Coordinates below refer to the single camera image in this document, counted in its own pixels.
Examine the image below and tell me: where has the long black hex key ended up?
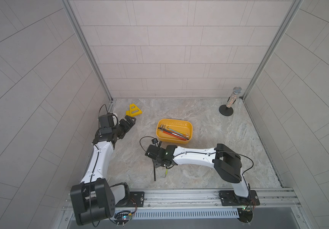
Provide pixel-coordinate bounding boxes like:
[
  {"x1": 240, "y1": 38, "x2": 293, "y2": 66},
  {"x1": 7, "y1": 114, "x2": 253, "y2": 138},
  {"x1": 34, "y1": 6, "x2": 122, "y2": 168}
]
[{"x1": 158, "y1": 127, "x2": 189, "y2": 141}]

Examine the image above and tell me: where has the blue hex key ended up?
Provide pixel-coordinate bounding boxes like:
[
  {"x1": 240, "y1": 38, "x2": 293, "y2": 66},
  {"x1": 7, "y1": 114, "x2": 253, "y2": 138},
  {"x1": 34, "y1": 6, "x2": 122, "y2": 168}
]
[{"x1": 164, "y1": 128, "x2": 189, "y2": 139}]

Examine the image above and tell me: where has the red hex key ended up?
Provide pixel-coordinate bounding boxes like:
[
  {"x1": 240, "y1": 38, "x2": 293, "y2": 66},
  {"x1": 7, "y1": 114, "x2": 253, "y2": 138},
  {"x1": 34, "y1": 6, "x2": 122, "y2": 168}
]
[{"x1": 161, "y1": 130, "x2": 187, "y2": 141}]

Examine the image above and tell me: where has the orange hex key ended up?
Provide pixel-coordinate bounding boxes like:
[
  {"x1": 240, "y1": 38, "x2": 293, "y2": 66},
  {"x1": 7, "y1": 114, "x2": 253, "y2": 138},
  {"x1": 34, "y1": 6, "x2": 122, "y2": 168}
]
[{"x1": 166, "y1": 129, "x2": 189, "y2": 140}]

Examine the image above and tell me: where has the yellow hex key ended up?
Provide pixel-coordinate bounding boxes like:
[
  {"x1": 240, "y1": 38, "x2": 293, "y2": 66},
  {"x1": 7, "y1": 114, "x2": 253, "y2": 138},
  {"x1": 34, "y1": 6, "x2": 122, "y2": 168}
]
[{"x1": 161, "y1": 125, "x2": 190, "y2": 137}]

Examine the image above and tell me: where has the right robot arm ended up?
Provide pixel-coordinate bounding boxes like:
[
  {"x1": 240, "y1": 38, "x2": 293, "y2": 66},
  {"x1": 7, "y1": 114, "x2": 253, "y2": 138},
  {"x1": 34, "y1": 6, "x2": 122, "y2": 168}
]
[{"x1": 145, "y1": 144, "x2": 260, "y2": 208}]

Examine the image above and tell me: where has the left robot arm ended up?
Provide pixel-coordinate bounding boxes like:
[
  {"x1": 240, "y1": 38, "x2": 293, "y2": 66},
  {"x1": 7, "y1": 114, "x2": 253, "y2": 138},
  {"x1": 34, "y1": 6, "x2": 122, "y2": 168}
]
[{"x1": 70, "y1": 113, "x2": 137, "y2": 227}]

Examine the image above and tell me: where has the yellow plastic storage box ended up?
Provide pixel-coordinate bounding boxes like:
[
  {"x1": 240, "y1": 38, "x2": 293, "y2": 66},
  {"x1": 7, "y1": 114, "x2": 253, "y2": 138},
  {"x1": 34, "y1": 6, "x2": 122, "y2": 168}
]
[{"x1": 156, "y1": 119, "x2": 193, "y2": 144}]

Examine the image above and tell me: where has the yellow triangular plastic stand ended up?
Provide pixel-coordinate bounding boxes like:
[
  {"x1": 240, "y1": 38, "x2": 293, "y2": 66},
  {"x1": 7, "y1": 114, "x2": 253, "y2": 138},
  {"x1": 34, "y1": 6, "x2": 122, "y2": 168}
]
[{"x1": 125, "y1": 104, "x2": 143, "y2": 117}]

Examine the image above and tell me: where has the left circuit board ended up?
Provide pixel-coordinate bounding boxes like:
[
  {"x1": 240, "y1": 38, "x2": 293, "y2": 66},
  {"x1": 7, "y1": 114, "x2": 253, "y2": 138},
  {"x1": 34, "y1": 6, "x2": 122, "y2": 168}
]
[{"x1": 114, "y1": 210, "x2": 134, "y2": 227}]

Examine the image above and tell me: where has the circuit board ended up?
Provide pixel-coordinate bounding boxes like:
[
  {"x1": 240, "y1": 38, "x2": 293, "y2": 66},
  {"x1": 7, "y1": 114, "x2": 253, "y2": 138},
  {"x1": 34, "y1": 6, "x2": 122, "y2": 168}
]
[
  {"x1": 237, "y1": 209, "x2": 253, "y2": 224},
  {"x1": 114, "y1": 210, "x2": 134, "y2": 227}
]

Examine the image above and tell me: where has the glitter microphone on stand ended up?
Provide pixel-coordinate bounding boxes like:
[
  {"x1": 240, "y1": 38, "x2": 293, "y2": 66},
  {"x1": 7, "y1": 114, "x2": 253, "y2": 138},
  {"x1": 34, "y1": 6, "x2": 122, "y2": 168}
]
[{"x1": 219, "y1": 87, "x2": 242, "y2": 116}]

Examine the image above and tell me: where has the right circuit board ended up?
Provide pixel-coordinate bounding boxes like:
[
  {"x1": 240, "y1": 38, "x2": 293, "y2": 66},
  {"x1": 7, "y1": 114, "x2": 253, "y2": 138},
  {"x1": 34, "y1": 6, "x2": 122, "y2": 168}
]
[{"x1": 237, "y1": 209, "x2": 253, "y2": 224}]

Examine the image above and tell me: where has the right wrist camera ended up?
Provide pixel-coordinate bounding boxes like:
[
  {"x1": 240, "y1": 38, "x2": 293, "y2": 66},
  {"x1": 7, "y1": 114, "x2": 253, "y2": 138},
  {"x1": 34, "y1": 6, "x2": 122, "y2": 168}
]
[{"x1": 145, "y1": 138, "x2": 162, "y2": 160}]

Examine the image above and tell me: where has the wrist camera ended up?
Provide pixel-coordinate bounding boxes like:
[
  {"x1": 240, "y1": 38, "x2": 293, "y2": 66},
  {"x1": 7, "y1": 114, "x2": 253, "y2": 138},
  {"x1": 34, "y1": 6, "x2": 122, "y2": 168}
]
[
  {"x1": 98, "y1": 113, "x2": 118, "y2": 135},
  {"x1": 145, "y1": 138, "x2": 162, "y2": 160}
]

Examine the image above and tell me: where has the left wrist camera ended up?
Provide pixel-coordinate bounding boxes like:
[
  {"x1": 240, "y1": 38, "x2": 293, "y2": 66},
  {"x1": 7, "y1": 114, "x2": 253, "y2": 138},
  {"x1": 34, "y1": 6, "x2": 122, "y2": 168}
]
[{"x1": 98, "y1": 113, "x2": 118, "y2": 135}]

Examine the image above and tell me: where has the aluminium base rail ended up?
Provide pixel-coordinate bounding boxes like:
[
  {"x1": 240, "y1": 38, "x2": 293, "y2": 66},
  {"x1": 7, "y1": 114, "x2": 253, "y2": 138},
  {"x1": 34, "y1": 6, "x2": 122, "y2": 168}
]
[{"x1": 61, "y1": 187, "x2": 301, "y2": 212}]

